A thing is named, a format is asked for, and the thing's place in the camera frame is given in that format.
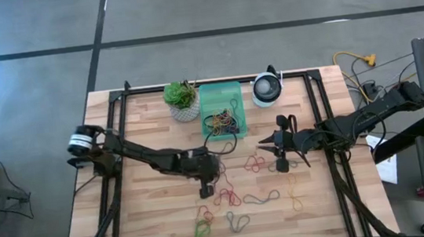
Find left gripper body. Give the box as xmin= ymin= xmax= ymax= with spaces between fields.
xmin=177 ymin=147 xmax=222 ymax=186

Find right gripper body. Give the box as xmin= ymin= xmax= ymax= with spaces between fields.
xmin=269 ymin=111 xmax=310 ymax=175

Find wide black rubber band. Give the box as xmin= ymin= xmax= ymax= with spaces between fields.
xmin=201 ymin=112 xmax=221 ymax=136

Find yellow rubber band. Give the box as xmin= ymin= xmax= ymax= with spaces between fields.
xmin=210 ymin=108 xmax=238 ymax=136
xmin=284 ymin=172 xmax=305 ymax=213

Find thin black rubber band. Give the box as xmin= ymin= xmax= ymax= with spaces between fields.
xmin=218 ymin=140 xmax=237 ymax=155

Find green rubber band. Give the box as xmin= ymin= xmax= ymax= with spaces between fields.
xmin=191 ymin=217 xmax=214 ymax=237

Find teal translucent plastic bin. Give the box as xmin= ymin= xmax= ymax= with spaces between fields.
xmin=196 ymin=79 xmax=250 ymax=143

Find succulent in triangle-pattern pot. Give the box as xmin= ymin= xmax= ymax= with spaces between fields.
xmin=161 ymin=78 xmax=202 ymax=125

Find black power adapter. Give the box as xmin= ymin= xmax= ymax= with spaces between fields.
xmin=360 ymin=80 xmax=379 ymax=100

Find white paper sheet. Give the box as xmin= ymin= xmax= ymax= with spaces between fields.
xmin=364 ymin=132 xmax=400 ymax=188

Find black desk bar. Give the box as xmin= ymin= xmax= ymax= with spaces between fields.
xmin=368 ymin=117 xmax=424 ymax=165

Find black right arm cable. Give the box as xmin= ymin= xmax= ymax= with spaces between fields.
xmin=286 ymin=111 xmax=313 ymax=170

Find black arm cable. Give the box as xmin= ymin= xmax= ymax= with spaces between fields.
xmin=201 ymin=129 xmax=241 ymax=159
xmin=286 ymin=111 xmax=313 ymax=170

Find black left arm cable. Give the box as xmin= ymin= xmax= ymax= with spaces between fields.
xmin=201 ymin=129 xmax=241 ymax=159

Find white dome security camera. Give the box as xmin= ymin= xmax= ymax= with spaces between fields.
xmin=247 ymin=63 xmax=287 ymax=110

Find yellow floor cable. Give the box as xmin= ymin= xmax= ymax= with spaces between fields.
xmin=331 ymin=48 xmax=382 ymax=102

